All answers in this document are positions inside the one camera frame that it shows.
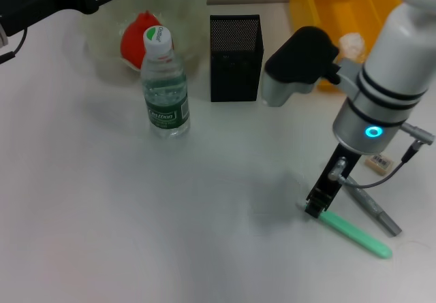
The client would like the white paper ball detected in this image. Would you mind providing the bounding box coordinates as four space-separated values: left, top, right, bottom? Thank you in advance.
338 32 367 61

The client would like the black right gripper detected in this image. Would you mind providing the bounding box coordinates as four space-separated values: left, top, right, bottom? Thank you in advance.
305 142 361 217

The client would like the beige eraser with barcode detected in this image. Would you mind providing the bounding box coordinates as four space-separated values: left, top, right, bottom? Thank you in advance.
364 153 392 174

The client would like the black mesh pen holder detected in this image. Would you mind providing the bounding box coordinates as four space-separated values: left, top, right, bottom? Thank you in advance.
209 14 265 103

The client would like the grey silver pen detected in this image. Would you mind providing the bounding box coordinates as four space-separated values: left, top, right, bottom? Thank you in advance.
343 176 403 238

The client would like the grey right gripper cable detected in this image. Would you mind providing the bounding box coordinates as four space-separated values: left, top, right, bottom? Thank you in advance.
328 122 424 189

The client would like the clear green-label water bottle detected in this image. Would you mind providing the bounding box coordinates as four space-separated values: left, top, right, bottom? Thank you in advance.
140 26 191 139

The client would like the grey left gripper cable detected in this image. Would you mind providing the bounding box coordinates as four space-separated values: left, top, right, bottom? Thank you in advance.
0 27 28 65

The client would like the yellow plastic bin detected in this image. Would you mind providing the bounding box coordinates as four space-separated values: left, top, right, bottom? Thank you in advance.
289 0 403 91

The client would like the red-orange fruit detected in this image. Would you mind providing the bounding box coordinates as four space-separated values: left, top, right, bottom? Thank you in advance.
121 10 174 71

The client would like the mint green pen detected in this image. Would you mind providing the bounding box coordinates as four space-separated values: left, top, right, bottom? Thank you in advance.
302 204 392 259

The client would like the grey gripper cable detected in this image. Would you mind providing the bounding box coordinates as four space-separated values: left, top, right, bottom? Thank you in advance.
0 27 28 65
328 122 424 189

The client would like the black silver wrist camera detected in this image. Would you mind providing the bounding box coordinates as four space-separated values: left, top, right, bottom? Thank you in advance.
261 26 362 108

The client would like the translucent green fruit bowl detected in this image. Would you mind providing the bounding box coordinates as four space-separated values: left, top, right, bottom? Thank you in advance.
83 0 208 86

